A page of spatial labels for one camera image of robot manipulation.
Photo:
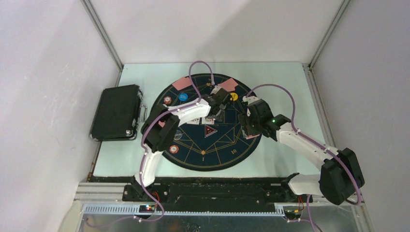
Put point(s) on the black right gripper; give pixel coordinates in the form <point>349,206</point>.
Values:
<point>245,121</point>

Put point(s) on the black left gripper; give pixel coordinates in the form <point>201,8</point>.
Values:
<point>222,107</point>

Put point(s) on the yellow big blind button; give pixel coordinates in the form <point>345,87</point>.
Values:
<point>234,96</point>

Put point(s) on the red playing card deck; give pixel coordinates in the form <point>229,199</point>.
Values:
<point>252,136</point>

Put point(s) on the face-up playing card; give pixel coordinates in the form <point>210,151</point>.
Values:
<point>207,121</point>
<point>195,121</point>

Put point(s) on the red triangular marker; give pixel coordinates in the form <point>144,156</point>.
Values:
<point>209,131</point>

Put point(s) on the blue small blind button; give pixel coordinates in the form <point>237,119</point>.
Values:
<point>183,97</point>

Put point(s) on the single red playing card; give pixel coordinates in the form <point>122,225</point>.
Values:
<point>182,83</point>

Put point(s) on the red poker chip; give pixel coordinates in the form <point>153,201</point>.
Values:
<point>173,149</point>
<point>167,100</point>

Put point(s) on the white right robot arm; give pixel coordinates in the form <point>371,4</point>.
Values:
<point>340,173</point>

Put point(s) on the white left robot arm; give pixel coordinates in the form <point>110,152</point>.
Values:
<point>160,127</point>

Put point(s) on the round dark poker mat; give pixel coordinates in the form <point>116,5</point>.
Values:
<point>222,150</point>

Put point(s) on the clear round button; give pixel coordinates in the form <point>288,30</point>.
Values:
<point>178,135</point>

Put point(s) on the black carrying case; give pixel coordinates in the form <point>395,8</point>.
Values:
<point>117,115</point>

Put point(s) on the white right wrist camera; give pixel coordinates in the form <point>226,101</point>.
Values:
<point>252,103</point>

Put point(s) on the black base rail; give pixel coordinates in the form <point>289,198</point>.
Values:
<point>208,194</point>

